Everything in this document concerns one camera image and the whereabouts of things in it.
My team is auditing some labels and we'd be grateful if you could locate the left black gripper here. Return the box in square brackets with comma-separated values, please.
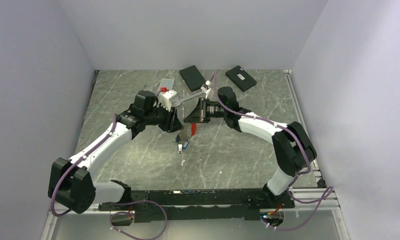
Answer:
[144, 101, 184, 133]

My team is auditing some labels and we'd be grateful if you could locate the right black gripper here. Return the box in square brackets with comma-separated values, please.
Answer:
[184, 97, 227, 124]

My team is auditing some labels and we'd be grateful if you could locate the grey key holder red handle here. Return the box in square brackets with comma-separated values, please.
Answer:
[179, 123, 197, 143]

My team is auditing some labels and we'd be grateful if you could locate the blue key tag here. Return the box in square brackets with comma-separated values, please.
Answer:
[182, 141, 189, 151]

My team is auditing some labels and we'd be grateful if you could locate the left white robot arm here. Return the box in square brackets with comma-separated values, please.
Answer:
[48, 90, 183, 217]

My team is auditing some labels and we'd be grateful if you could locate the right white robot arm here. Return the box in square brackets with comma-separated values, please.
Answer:
[184, 86, 317, 208]

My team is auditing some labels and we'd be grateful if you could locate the silver open-end wrench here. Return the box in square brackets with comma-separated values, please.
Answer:
[172, 91, 204, 107]

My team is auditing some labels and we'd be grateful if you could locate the black box left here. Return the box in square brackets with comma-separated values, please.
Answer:
[179, 65, 206, 92]

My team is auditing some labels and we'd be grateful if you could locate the black box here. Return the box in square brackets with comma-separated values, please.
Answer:
[179, 65, 206, 92]
[225, 65, 257, 92]

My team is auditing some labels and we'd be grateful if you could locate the small white plastic box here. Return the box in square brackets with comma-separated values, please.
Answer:
[159, 78, 174, 92]

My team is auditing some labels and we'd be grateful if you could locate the black box right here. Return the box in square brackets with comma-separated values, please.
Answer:
[225, 65, 257, 92]

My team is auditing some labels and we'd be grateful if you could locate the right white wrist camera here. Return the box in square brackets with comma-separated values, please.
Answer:
[201, 80, 214, 99]

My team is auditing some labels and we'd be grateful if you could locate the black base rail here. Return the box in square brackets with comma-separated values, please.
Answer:
[98, 188, 295, 223]

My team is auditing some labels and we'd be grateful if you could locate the aluminium frame rail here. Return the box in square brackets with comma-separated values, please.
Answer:
[49, 184, 336, 214]

